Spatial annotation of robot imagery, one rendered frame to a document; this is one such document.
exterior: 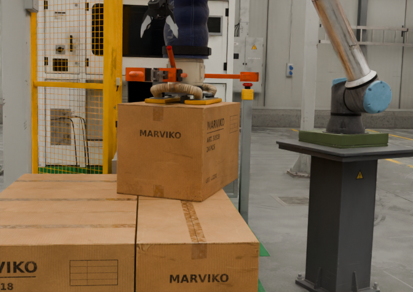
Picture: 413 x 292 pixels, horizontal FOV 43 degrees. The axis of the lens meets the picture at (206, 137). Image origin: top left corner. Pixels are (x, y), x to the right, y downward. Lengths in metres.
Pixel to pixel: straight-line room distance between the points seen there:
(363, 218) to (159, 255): 1.33
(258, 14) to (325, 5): 9.75
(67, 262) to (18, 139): 2.06
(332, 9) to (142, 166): 1.08
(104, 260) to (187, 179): 0.66
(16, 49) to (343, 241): 2.34
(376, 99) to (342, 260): 0.80
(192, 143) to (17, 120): 1.74
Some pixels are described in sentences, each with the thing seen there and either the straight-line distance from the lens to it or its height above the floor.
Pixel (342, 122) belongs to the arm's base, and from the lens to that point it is 2.68.
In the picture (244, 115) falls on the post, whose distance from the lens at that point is 3.52.
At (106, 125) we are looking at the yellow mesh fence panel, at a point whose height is 0.73.
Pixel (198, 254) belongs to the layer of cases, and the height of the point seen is 0.50.
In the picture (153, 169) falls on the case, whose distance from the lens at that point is 2.30.
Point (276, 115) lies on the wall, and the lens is 12.11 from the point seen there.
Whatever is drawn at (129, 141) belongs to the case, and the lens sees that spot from 2.34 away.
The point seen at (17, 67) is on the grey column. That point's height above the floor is 1.10.
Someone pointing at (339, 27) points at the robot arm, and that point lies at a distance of 2.46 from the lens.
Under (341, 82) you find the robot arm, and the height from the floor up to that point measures 1.06.
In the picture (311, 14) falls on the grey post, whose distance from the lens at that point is 6.03.
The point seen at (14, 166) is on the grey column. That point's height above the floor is 0.45.
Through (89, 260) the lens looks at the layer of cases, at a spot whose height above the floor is 0.49.
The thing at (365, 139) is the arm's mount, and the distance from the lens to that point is 2.69.
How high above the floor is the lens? 1.06
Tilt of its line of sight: 6 degrees down
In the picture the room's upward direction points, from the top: 2 degrees clockwise
